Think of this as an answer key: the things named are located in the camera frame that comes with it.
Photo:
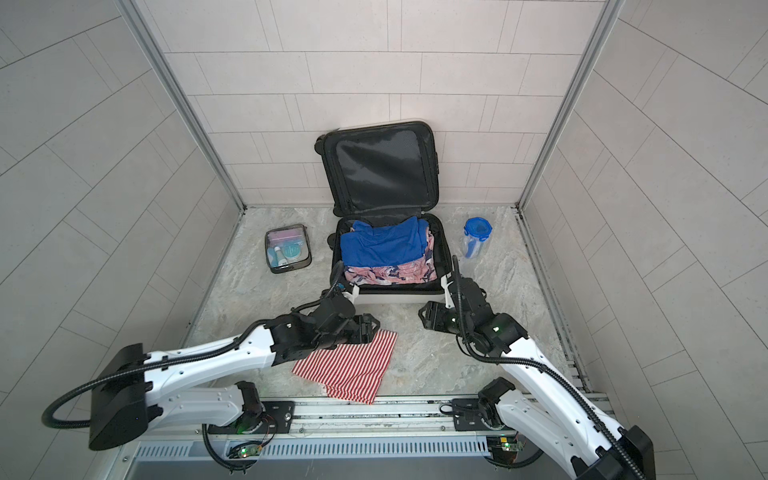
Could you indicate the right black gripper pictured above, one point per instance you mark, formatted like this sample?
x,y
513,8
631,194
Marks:
x,y
434,312

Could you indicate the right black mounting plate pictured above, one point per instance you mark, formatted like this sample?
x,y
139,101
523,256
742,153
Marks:
x,y
473,415

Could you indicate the right green circuit board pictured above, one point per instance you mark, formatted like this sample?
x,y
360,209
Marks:
x,y
505,449

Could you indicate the red white striped garment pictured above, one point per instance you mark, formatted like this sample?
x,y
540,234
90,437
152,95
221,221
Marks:
x,y
350,372

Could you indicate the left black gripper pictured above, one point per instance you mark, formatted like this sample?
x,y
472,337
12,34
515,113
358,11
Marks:
x,y
365,327

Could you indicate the green circuit board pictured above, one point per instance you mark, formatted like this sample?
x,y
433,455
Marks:
x,y
251,449
505,449

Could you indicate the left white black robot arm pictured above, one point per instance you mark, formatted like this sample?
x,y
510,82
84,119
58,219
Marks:
x,y
139,391

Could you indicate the clear bottle blue lid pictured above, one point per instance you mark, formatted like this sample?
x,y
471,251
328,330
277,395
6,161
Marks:
x,y
477,231

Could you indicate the left aluminium corner post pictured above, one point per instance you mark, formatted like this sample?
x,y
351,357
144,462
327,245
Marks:
x,y
152,51

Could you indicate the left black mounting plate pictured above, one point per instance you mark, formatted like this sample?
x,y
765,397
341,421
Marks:
x,y
276,418

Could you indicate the blue garment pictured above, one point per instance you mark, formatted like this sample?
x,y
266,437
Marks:
x,y
368,246

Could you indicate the aluminium corner post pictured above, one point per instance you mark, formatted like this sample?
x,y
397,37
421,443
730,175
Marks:
x,y
152,51
605,22

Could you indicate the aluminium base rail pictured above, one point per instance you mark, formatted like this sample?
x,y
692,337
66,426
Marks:
x,y
397,437

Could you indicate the left green circuit board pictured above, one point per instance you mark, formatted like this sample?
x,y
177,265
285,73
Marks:
x,y
251,449

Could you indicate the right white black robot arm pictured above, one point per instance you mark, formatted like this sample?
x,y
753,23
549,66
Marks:
x,y
534,398

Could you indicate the right aluminium corner post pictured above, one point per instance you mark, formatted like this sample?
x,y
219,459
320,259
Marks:
x,y
605,22

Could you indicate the pink navy shark garment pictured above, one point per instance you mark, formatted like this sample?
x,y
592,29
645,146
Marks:
x,y
419,271

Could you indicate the black mounting plate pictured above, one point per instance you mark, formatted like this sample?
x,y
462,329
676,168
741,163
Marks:
x,y
473,415
276,418

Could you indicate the clear toiletry pouch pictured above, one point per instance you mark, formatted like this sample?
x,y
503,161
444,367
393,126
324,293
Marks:
x,y
287,249

